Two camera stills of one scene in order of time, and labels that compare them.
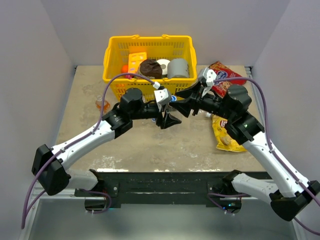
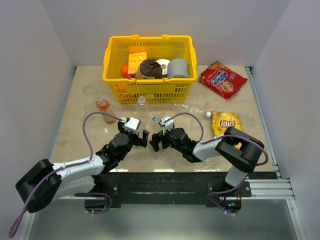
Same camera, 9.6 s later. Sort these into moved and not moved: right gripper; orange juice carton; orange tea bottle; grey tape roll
Moved: right gripper
Not moved: grey tape roll; orange tea bottle; orange juice carton
